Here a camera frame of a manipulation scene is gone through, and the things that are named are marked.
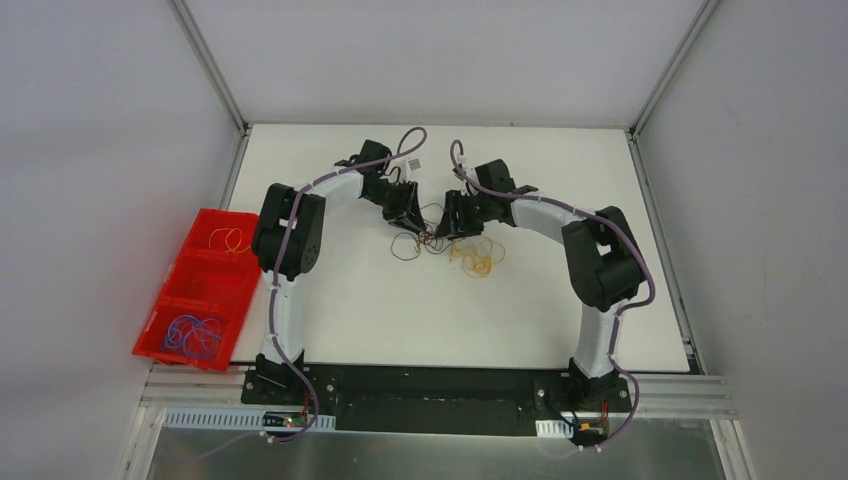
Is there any yellow wire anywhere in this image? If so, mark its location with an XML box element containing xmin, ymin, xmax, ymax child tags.
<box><xmin>449</xmin><ymin>236</ymin><xmax>507</xmax><ymax>280</ymax></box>
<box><xmin>208</xmin><ymin>227</ymin><xmax>245</xmax><ymax>256</ymax></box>

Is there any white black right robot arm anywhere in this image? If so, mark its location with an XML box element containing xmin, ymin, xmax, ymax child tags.
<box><xmin>435</xmin><ymin>159</ymin><xmax>653</xmax><ymax>410</ymax></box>

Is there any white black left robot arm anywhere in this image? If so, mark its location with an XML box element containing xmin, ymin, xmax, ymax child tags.
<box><xmin>251</xmin><ymin>140</ymin><xmax>427</xmax><ymax>405</ymax></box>

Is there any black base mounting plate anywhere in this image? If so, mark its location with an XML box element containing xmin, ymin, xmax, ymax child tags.
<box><xmin>241</xmin><ymin>357</ymin><xmax>632</xmax><ymax>437</ymax></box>

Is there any red plastic compartment bin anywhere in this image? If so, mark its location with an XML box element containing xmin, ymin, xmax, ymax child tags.
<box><xmin>132</xmin><ymin>208</ymin><xmax>260</xmax><ymax>372</ymax></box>

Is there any yellow wire in bin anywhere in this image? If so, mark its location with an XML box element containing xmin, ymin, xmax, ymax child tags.
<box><xmin>208</xmin><ymin>227</ymin><xmax>245</xmax><ymax>256</ymax></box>

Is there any blue wire in bin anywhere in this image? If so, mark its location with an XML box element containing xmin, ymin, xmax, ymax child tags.
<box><xmin>161</xmin><ymin>313</ymin><xmax>225</xmax><ymax>362</ymax></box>

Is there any aluminium frame rail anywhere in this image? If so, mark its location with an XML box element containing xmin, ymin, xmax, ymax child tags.
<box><xmin>636</xmin><ymin>373</ymin><xmax>738</xmax><ymax>420</ymax></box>

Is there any white slotted cable duct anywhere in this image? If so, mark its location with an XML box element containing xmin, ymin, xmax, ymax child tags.
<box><xmin>163</xmin><ymin>408</ymin><xmax>313</xmax><ymax>433</ymax></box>

